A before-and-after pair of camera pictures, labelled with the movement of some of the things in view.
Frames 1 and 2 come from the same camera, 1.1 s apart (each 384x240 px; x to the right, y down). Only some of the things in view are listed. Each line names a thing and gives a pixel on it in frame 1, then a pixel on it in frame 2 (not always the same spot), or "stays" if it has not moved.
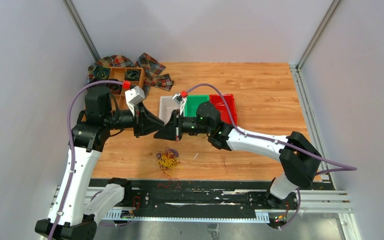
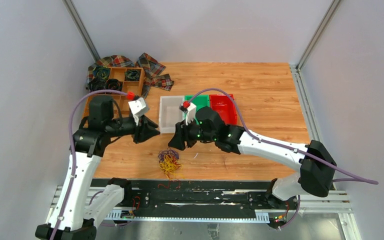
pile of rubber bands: [174, 183] stays
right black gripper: [173, 131] to [181, 133]
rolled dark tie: [100, 73] stays
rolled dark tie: [132, 75] stays
